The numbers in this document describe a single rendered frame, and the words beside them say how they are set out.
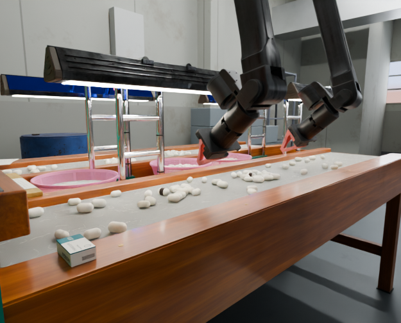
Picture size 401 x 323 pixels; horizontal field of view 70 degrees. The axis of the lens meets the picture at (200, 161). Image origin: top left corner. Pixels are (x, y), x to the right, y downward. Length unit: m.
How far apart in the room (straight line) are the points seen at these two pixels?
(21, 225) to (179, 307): 0.28
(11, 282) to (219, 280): 0.34
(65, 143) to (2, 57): 1.07
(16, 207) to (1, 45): 2.74
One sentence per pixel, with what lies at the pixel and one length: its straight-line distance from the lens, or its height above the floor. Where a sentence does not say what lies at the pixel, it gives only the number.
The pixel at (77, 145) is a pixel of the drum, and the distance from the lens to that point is 2.46.
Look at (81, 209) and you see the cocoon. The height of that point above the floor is 0.75.
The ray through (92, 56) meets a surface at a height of 1.10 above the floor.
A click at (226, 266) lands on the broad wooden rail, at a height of 0.68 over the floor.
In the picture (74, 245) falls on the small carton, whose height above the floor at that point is 0.78.
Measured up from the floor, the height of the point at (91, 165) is 0.78.
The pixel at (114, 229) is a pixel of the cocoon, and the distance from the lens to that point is 0.59.
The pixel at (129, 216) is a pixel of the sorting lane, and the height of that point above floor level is 0.74.
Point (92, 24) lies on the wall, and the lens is 3.53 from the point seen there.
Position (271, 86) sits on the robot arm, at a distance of 0.55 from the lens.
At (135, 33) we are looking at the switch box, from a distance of 3.67.
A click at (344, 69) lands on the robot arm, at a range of 0.90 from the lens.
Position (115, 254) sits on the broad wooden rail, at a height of 0.76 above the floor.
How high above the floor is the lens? 0.97
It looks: 9 degrees down
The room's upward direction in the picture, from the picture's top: straight up
